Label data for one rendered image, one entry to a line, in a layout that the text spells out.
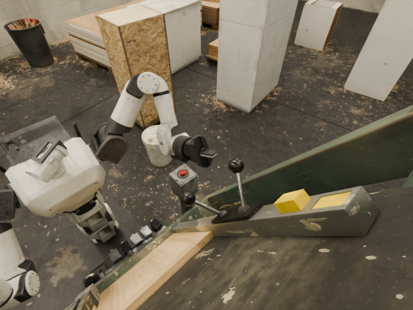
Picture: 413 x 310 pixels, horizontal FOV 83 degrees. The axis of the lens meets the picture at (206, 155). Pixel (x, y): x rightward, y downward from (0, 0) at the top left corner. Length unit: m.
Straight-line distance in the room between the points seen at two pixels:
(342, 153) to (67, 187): 0.84
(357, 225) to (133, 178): 2.38
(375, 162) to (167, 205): 1.95
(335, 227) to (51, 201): 0.84
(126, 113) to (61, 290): 1.65
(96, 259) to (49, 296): 0.43
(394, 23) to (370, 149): 3.49
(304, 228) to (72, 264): 2.09
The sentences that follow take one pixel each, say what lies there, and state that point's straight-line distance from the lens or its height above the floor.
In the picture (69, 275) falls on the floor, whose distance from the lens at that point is 2.30.
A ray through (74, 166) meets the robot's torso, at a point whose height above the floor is 1.33.
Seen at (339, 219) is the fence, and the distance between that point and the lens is 0.34.
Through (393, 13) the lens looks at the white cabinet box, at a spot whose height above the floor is 1.07.
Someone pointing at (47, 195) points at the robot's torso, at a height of 1.31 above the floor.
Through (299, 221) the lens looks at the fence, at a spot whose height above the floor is 1.64.
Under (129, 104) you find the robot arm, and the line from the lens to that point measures 0.93.
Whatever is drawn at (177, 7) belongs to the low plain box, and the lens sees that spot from 3.98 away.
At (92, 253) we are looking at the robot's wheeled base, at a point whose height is 0.17.
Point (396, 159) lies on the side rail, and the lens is 0.56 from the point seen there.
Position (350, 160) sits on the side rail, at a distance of 0.59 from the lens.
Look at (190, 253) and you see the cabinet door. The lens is 0.70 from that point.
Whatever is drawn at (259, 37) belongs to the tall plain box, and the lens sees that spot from 2.80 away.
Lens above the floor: 1.96
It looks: 47 degrees down
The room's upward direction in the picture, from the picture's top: straight up
